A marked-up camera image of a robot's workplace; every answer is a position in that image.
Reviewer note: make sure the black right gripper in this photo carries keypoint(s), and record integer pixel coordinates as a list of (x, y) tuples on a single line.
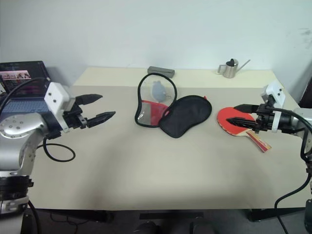
[(265, 120)]

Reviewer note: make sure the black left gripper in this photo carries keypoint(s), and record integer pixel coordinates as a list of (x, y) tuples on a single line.
[(74, 119)]

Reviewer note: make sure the red table tennis paddle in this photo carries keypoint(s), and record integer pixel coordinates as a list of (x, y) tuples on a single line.
[(223, 117)]

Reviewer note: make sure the black red paddle case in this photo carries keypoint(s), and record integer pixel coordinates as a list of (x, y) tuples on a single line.
[(185, 114)]

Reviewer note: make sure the grey round plush pendant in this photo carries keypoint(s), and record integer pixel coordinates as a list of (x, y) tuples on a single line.
[(159, 91)]

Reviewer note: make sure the steel watering can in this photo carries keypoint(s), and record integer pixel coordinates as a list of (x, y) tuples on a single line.
[(230, 70)]

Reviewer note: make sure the dark furniture piece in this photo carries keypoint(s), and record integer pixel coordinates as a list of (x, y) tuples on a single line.
[(306, 95)]

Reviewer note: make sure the open laptop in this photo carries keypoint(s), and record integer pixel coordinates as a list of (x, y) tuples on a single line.
[(22, 97)]

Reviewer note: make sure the grey rectangular box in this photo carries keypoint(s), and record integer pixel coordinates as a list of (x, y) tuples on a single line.
[(161, 71)]

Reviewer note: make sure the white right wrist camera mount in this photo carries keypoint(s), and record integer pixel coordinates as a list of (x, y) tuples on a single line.
[(276, 93)]

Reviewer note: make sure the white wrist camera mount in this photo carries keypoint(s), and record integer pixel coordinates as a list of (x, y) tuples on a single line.
[(276, 93), (57, 97)]

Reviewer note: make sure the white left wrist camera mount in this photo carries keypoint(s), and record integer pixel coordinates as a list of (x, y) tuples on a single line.
[(57, 97)]

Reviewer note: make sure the black table frame bar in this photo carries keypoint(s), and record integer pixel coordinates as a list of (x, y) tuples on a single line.
[(170, 216)]

